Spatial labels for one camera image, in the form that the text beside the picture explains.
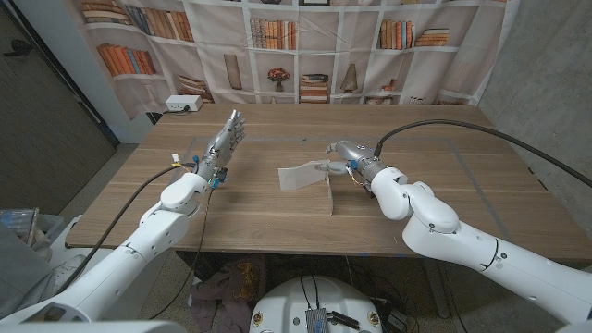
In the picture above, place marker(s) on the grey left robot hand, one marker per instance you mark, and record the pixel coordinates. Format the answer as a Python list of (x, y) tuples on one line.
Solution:
[(224, 143)]

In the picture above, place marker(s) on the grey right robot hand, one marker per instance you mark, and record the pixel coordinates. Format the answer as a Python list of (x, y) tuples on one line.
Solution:
[(358, 157)]

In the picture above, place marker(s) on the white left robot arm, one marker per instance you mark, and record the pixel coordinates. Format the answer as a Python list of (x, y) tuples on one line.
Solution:
[(162, 226)]

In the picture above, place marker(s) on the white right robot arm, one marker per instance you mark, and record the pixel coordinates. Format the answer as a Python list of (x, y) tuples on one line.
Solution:
[(462, 240)]

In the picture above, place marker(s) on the white power strip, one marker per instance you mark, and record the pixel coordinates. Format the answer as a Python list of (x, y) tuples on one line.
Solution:
[(182, 102)]

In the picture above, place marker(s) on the printed bookshelf backdrop cloth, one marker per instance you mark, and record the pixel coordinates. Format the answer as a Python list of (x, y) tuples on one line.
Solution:
[(231, 69)]

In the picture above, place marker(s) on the crumpled purple brown cloth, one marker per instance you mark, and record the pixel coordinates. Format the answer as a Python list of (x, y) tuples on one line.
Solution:
[(231, 287)]

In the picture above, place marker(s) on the grey metal table leg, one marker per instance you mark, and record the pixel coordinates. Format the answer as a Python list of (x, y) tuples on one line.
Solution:
[(437, 287)]

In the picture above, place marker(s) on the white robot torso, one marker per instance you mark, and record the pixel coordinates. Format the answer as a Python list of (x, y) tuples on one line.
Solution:
[(287, 300)]

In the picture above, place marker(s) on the black bar on torso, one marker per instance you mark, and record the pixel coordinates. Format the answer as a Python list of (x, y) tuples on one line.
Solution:
[(344, 320)]

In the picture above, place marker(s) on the grey finned electronics module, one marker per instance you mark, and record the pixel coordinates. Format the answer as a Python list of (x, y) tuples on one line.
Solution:
[(316, 321)]

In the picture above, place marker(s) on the white sneaker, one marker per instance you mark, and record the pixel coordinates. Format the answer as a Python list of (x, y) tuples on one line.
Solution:
[(69, 273)]

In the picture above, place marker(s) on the clear plastic bin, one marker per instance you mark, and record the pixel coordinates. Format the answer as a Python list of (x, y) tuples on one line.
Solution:
[(23, 222)]

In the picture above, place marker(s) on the person's grey trouser leg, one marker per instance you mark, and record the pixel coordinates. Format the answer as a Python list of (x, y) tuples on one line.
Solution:
[(18, 273)]

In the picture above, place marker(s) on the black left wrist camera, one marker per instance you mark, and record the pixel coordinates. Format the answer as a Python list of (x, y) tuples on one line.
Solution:
[(220, 176)]

